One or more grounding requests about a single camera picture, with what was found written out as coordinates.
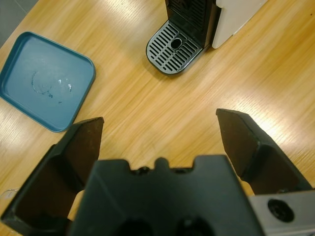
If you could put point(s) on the metal grate drip tray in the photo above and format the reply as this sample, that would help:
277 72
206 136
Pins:
169 56

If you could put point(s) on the teal plastic tray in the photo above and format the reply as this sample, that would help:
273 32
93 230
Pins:
41 81

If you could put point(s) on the white capsule coffee machine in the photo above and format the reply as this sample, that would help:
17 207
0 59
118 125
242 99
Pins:
233 22

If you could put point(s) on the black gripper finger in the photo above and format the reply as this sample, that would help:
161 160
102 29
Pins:
265 162
46 177

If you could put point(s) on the clear drinking glass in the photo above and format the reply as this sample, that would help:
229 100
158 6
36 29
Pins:
8 194

